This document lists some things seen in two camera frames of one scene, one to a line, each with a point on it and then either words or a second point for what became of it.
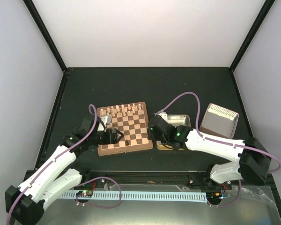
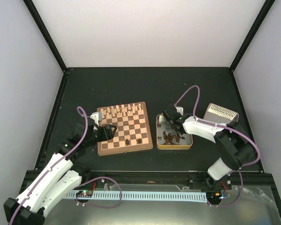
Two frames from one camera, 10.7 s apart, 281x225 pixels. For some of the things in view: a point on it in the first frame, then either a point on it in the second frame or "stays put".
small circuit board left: (87, 193) stays put
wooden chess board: (131, 120) stays put
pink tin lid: (219, 120) stays put
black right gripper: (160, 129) → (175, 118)
